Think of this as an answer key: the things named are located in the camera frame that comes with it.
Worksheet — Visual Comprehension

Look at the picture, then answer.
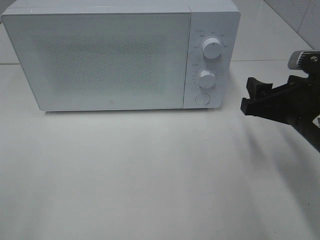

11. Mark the round white door button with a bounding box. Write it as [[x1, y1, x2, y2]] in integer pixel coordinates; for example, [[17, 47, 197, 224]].
[[195, 93, 211, 106]]

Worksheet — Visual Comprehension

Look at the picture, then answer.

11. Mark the white timer knob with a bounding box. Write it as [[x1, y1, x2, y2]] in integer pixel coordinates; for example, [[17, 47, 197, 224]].
[[197, 70, 218, 89]]

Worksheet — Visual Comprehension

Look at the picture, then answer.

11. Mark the white microwave oven body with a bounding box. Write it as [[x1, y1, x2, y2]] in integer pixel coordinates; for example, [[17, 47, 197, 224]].
[[1, 0, 241, 111]]

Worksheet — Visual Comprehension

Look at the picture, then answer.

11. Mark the white microwave door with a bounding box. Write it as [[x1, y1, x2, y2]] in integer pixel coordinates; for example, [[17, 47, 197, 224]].
[[3, 13, 190, 111]]

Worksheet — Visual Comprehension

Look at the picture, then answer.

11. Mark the upper white power knob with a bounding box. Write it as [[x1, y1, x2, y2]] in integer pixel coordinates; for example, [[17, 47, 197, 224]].
[[200, 36, 222, 60]]

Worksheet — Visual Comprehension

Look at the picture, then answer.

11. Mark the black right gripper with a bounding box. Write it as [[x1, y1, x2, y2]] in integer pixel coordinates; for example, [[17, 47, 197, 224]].
[[240, 74, 320, 130]]

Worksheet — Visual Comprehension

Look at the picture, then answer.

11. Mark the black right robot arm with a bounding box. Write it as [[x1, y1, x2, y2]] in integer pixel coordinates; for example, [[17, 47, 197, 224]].
[[240, 75, 320, 151]]

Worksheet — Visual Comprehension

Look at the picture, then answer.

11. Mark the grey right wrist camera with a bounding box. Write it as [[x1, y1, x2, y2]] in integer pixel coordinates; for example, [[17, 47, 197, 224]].
[[287, 50, 320, 77]]

